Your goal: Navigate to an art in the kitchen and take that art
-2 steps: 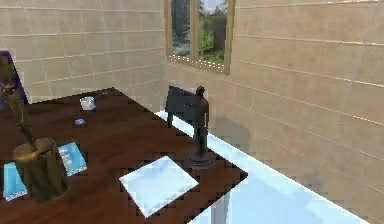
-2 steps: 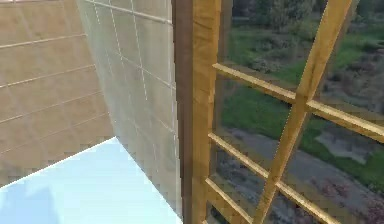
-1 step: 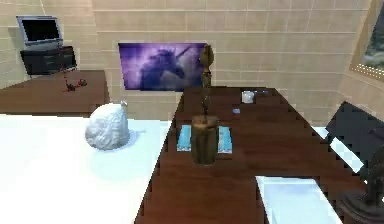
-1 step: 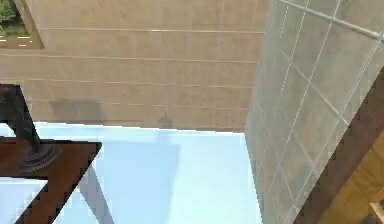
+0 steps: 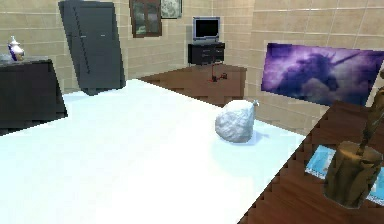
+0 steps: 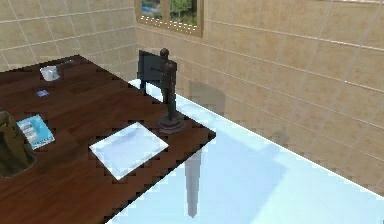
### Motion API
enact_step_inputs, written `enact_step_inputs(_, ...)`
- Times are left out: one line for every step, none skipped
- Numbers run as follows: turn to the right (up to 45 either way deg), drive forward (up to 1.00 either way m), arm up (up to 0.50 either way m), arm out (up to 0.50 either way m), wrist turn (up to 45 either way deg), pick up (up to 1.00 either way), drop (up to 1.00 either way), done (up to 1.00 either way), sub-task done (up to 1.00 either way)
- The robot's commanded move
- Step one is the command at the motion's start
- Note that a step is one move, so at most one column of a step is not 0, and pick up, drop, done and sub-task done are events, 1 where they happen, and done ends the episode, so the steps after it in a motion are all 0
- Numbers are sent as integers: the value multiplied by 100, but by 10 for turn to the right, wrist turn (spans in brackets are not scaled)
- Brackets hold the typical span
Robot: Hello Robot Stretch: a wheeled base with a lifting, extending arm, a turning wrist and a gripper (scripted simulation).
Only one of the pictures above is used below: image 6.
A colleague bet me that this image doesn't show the wooden framed window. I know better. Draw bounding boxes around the wooden framed window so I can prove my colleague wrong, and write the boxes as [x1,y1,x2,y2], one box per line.
[134,0,205,38]

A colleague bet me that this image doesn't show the blue book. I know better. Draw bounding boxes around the blue book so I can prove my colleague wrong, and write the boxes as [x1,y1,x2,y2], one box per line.
[15,114,56,151]

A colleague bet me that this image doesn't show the white square plate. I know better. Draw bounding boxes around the white square plate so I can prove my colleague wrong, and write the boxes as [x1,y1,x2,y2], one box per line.
[88,121,170,181]

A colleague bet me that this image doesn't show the black chair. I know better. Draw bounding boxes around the black chair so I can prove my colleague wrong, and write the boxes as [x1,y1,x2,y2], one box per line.
[136,49,179,98]

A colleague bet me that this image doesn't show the dark brown figure statue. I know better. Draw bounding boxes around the dark brown figure statue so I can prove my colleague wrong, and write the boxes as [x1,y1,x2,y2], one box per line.
[149,47,187,135]

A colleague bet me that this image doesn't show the dark brown wooden table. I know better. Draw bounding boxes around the dark brown wooden table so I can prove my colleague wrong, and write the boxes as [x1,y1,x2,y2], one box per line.
[0,54,217,224]

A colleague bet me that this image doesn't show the olive brown paper bag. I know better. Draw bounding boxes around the olive brown paper bag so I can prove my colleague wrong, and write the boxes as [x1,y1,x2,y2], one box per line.
[0,110,38,179]

